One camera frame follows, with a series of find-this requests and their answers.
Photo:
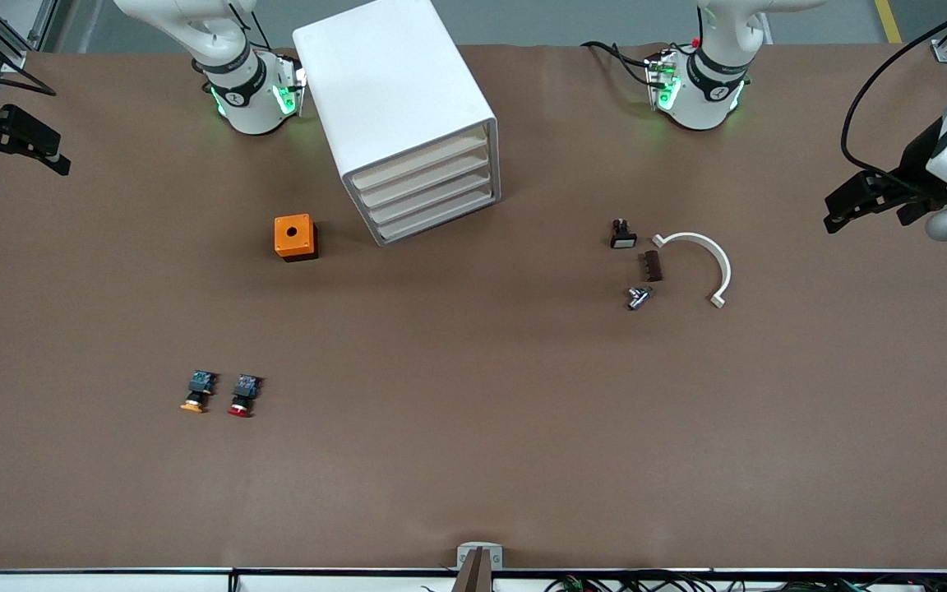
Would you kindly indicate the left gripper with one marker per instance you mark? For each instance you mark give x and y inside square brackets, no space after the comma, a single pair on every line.
[918,161]

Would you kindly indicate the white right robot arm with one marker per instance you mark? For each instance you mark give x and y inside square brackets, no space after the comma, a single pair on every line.
[247,99]

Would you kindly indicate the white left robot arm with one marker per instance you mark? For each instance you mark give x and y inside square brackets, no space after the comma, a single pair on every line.
[708,90]

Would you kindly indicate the white capped black button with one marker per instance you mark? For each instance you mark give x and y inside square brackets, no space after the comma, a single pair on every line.
[623,236]

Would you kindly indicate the brown terminal block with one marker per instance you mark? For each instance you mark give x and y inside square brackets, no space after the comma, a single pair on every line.
[651,266]

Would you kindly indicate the brown table cover sheet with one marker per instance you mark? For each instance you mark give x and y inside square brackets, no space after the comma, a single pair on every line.
[473,460]

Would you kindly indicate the white curved plastic bracket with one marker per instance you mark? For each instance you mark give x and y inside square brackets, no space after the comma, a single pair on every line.
[720,259]

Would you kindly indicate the silver metal key switch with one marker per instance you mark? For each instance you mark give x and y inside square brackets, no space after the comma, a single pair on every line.
[639,298]

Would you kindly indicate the orange button enclosure box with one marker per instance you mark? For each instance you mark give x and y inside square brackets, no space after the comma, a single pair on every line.
[294,237]

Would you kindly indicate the orange push button switch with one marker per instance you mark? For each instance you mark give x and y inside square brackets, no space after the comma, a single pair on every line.
[199,389]

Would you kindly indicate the red push button switch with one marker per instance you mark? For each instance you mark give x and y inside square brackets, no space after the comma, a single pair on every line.
[244,395]

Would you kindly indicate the black table edge rail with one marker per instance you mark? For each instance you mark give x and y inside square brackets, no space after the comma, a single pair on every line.
[112,571]

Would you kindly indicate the grey metal mount bracket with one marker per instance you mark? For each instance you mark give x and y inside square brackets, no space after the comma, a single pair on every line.
[465,555]

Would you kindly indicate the brown camera post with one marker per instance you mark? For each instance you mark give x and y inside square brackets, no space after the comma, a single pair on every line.
[474,575]

